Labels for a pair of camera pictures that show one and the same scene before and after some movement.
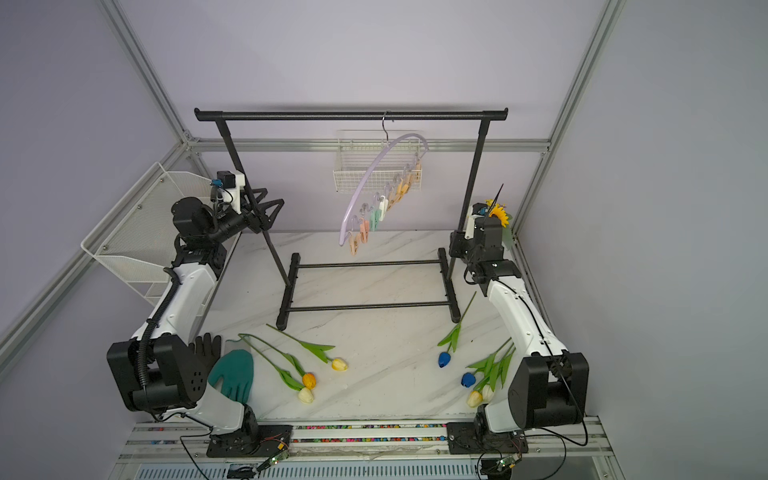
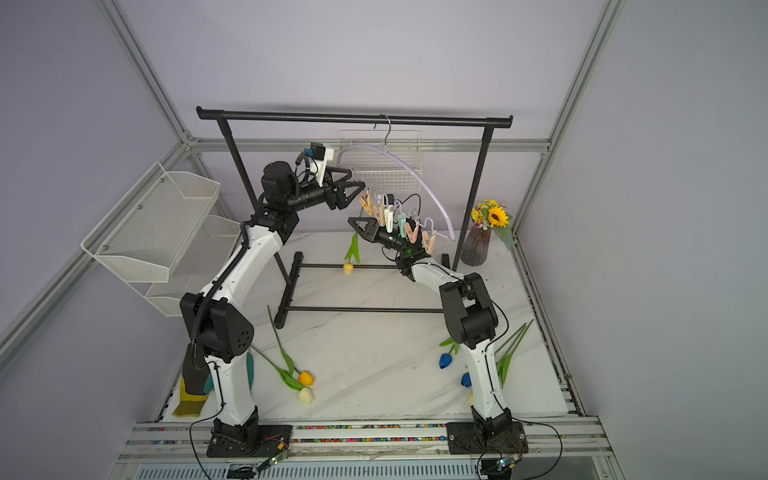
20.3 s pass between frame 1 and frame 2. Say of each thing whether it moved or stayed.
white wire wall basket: stayed
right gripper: moved
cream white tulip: stayed
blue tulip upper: stayed
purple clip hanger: moved
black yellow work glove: stayed
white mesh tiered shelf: stayed
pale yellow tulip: moved
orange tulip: moved
